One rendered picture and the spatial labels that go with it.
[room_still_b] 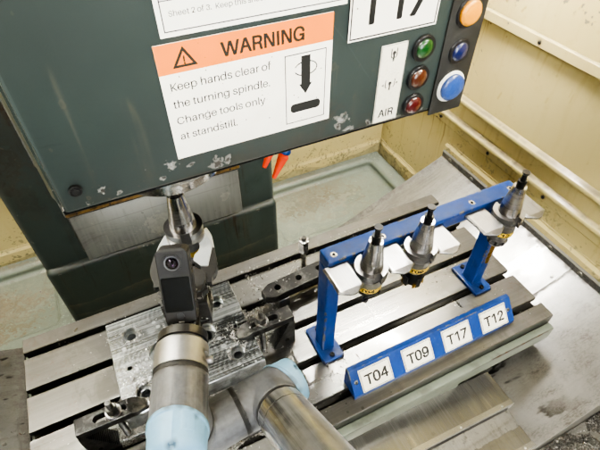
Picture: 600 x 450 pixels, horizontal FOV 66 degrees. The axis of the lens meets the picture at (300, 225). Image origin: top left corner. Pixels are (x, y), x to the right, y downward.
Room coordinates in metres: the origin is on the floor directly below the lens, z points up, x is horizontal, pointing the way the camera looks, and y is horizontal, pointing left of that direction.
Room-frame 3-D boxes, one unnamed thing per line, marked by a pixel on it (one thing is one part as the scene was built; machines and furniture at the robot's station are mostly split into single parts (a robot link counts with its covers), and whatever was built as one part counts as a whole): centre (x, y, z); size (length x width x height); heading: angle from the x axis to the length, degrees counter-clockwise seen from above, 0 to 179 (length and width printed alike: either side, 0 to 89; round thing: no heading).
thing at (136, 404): (0.35, 0.36, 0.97); 0.13 x 0.03 x 0.15; 116
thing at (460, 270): (0.75, -0.45, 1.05); 0.10 x 0.05 x 0.30; 26
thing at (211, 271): (0.46, 0.15, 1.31); 0.09 x 0.05 x 0.02; 173
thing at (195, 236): (0.53, 0.19, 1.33); 0.06 x 0.06 x 0.03
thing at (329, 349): (0.56, -0.06, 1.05); 0.10 x 0.05 x 0.30; 26
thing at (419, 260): (0.59, -0.23, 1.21); 0.06 x 0.06 x 0.03
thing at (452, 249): (0.61, -0.28, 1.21); 0.07 x 0.05 x 0.01; 26
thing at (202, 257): (0.51, 0.16, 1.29); 0.09 x 0.03 x 0.06; 173
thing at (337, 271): (0.51, -0.08, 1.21); 0.07 x 0.05 x 0.01; 26
